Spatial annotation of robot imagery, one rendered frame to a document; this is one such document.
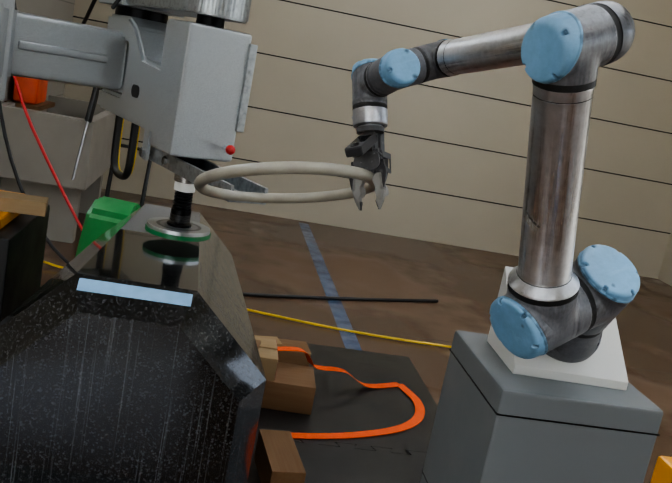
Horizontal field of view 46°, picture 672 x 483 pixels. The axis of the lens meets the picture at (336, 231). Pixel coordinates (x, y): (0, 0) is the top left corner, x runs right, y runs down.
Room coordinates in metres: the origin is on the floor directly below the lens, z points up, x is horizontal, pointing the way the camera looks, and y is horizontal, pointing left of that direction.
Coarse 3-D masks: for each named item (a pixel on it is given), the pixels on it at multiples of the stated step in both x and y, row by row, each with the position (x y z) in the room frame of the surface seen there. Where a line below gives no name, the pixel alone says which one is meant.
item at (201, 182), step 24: (216, 168) 1.89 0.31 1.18; (240, 168) 1.84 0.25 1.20; (264, 168) 1.83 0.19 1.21; (288, 168) 1.83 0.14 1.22; (312, 168) 1.84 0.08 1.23; (336, 168) 1.87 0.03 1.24; (360, 168) 1.93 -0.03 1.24; (216, 192) 2.13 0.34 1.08; (240, 192) 2.21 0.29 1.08; (312, 192) 2.27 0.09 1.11; (336, 192) 2.23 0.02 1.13
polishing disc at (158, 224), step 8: (152, 224) 2.54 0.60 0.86; (160, 224) 2.56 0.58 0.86; (192, 224) 2.65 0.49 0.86; (200, 224) 2.67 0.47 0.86; (168, 232) 2.49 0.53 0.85; (176, 232) 2.50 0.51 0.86; (184, 232) 2.51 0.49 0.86; (192, 232) 2.53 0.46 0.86; (200, 232) 2.56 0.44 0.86; (208, 232) 2.59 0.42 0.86
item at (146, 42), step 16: (112, 16) 3.16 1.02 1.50; (128, 16) 3.00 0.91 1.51; (128, 32) 2.94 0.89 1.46; (144, 32) 2.89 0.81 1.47; (160, 32) 2.95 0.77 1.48; (144, 48) 2.83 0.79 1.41; (160, 48) 2.88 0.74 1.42; (128, 64) 2.90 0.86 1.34; (144, 64) 2.77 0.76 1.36; (160, 64) 2.71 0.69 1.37; (128, 80) 2.88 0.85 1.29; (144, 80) 2.75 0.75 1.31; (112, 96) 3.01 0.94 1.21; (128, 96) 2.86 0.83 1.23; (144, 96) 2.73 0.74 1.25; (112, 112) 3.03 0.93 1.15; (128, 112) 2.84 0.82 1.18; (144, 112) 2.71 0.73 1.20; (144, 128) 2.73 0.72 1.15; (144, 144) 2.72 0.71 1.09
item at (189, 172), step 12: (156, 156) 2.68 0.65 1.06; (168, 156) 2.59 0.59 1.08; (168, 168) 2.58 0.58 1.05; (180, 168) 2.50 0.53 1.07; (192, 168) 2.42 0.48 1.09; (204, 168) 2.61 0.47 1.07; (192, 180) 2.41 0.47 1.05; (228, 180) 2.45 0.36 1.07; (240, 180) 2.39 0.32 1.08; (264, 192) 2.26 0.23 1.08; (264, 204) 2.26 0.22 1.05
